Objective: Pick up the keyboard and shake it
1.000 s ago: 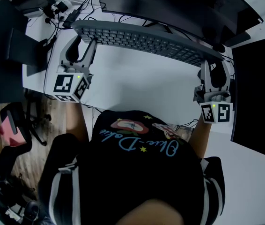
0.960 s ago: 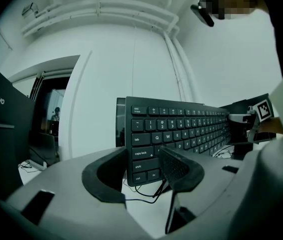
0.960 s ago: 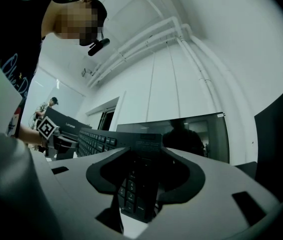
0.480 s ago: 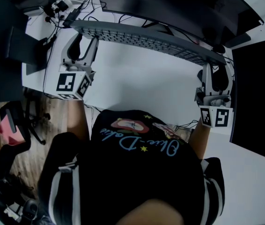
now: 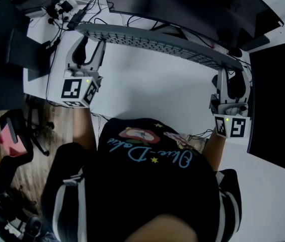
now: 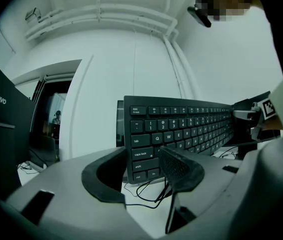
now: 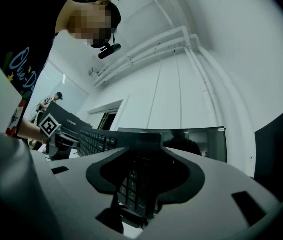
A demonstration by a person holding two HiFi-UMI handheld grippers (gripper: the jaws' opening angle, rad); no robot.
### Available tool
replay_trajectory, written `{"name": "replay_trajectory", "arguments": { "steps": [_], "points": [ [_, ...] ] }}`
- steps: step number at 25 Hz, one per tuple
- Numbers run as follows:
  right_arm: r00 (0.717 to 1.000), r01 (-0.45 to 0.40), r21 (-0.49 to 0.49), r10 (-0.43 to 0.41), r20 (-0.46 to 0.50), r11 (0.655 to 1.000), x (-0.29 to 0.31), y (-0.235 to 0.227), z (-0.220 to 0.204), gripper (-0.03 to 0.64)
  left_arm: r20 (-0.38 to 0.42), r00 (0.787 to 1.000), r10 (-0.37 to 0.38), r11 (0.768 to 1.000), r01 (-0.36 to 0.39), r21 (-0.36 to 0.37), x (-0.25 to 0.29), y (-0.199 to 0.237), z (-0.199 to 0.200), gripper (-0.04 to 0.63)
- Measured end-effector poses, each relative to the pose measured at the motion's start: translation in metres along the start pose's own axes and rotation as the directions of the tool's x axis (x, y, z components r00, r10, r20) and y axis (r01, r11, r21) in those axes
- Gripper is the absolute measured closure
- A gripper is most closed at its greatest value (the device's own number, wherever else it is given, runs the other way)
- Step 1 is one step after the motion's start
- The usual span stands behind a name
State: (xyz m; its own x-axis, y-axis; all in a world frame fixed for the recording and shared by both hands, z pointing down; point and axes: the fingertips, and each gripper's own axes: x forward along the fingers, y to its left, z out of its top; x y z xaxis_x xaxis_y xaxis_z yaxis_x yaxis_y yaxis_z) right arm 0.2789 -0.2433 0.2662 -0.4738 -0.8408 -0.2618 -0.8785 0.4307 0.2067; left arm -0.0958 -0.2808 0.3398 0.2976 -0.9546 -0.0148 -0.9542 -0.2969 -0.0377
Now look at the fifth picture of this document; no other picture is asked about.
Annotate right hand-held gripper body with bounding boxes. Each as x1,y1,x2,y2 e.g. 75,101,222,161
208,94,253,146

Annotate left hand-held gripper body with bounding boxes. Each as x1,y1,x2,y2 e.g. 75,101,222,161
60,59,104,109

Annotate grey keyboard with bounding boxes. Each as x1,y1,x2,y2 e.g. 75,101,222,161
74,22,245,72

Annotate person's left forearm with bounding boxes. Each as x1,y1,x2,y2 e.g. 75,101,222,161
71,106,98,151

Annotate person's right forearm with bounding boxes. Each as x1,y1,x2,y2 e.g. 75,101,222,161
202,131,228,172

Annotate black mouse pad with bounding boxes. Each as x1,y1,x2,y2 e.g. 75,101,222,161
246,41,285,171

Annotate black flat stand base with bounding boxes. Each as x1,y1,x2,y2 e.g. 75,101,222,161
5,28,55,82

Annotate black computer mouse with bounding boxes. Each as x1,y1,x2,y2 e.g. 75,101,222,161
228,47,243,58

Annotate black adapter hub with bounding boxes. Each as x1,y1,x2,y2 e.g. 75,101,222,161
67,8,88,30

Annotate white power strip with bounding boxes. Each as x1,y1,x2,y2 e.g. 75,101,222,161
53,0,78,18

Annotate black chair star base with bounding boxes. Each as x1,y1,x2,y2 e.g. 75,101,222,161
25,98,55,157

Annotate black computer monitor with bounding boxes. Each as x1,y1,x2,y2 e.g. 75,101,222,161
101,0,284,52

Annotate person's black printed t-shirt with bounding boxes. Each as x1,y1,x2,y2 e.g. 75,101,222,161
81,117,222,242

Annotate person's black white-striped trousers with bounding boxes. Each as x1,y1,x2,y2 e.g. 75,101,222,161
40,142,243,242

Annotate black office chair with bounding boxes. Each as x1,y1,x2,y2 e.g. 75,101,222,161
0,108,35,204

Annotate black thin cable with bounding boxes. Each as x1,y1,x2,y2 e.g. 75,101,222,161
91,111,109,142
189,128,217,142

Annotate black hanging cable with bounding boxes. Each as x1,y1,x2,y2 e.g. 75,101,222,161
44,29,66,108

